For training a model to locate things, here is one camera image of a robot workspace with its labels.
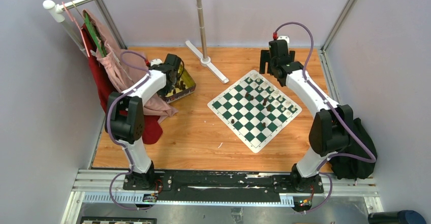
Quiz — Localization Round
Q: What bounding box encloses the yellow tin box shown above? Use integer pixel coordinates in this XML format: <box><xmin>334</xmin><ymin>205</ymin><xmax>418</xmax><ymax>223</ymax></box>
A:
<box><xmin>161</xmin><ymin>65</ymin><xmax>196</xmax><ymax>104</ymax></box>

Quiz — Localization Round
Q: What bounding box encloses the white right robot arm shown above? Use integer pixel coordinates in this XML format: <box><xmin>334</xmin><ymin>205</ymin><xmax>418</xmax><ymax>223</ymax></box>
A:
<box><xmin>259</xmin><ymin>40</ymin><xmax>353</xmax><ymax>192</ymax></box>

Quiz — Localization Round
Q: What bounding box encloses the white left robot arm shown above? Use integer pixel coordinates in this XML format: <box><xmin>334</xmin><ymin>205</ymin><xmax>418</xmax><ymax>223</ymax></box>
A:
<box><xmin>105</xmin><ymin>54</ymin><xmax>184</xmax><ymax>190</ymax></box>

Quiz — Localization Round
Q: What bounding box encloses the dark chess piece center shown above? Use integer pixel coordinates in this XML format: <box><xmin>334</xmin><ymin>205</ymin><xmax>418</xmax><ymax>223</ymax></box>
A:
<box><xmin>244</xmin><ymin>92</ymin><xmax>254</xmax><ymax>101</ymax></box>

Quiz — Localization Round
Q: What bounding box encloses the green white chess mat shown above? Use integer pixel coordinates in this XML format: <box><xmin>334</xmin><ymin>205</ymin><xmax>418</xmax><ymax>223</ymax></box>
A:
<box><xmin>207</xmin><ymin>70</ymin><xmax>302</xmax><ymax>153</ymax></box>

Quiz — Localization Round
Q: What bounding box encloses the white clothes rack stand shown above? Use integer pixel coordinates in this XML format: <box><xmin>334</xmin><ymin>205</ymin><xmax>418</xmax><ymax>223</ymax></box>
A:
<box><xmin>185</xmin><ymin>0</ymin><xmax>229</xmax><ymax>84</ymax></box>

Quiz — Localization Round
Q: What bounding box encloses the pink cloth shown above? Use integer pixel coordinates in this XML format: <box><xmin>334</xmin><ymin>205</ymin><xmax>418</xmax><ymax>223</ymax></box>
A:
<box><xmin>83</xmin><ymin>9</ymin><xmax>178</xmax><ymax>122</ymax></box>

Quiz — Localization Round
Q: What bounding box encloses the red cloth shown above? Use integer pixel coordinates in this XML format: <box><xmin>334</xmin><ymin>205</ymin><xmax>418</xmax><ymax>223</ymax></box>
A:
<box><xmin>81</xmin><ymin>24</ymin><xmax>163</xmax><ymax>145</ymax></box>

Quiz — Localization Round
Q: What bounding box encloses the green hanger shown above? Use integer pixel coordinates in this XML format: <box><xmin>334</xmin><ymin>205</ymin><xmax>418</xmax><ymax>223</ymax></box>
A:
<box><xmin>83</xmin><ymin>11</ymin><xmax>107</xmax><ymax>57</ymax></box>

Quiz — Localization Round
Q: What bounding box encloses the black cloth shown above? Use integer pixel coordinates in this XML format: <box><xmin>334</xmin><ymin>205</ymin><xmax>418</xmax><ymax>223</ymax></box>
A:
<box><xmin>329</xmin><ymin>117</ymin><xmax>378</xmax><ymax>180</ymax></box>

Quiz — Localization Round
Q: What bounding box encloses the white rack bar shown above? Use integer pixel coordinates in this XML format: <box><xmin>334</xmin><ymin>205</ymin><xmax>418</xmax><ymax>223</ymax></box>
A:
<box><xmin>43</xmin><ymin>0</ymin><xmax>149</xmax><ymax>56</ymax></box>

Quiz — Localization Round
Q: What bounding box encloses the dark blue cylinder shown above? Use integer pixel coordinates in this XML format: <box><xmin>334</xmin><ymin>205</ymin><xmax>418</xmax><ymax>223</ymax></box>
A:
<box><xmin>367</xmin><ymin>210</ymin><xmax>427</xmax><ymax>224</ymax></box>

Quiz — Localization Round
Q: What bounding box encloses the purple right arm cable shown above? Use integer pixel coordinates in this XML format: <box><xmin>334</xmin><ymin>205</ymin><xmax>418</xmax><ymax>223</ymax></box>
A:
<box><xmin>273</xmin><ymin>21</ymin><xmax>377</xmax><ymax>213</ymax></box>

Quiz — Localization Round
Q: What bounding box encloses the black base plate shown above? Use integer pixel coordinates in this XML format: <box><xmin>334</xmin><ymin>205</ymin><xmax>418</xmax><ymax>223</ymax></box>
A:
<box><xmin>122</xmin><ymin>170</ymin><xmax>324</xmax><ymax>203</ymax></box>

